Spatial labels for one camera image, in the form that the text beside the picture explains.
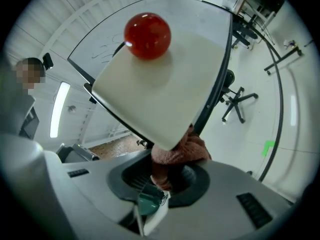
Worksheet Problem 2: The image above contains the black head-mounted camera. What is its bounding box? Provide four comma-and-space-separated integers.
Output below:
42, 52, 55, 70

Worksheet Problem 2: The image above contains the beige plastic tray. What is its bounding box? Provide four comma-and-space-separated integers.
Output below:
91, 31, 227, 152

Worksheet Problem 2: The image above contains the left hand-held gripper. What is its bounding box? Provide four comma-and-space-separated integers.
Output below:
56, 143, 101, 164

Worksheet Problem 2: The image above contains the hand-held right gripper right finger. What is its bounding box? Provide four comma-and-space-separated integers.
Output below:
147, 160, 293, 240

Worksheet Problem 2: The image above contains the person's black clothing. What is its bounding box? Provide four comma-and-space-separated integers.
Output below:
0, 88, 41, 141

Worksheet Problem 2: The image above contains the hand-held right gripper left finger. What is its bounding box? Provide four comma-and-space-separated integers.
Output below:
44, 149, 153, 240

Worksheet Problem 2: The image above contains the brown wiping cloth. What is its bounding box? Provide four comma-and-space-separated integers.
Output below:
149, 123, 213, 192

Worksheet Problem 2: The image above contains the small colourful toy pile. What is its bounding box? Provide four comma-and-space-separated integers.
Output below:
283, 39, 298, 50

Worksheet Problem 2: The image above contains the red round magnet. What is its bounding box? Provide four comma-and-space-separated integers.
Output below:
124, 12, 172, 61

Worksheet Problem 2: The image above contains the person's head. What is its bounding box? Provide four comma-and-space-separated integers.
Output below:
14, 57, 48, 90

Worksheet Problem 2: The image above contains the black office chair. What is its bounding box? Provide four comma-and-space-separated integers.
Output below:
231, 21, 258, 50
219, 68, 259, 124

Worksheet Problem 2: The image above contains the ceiling light bar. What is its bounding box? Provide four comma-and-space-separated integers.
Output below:
49, 81, 71, 139

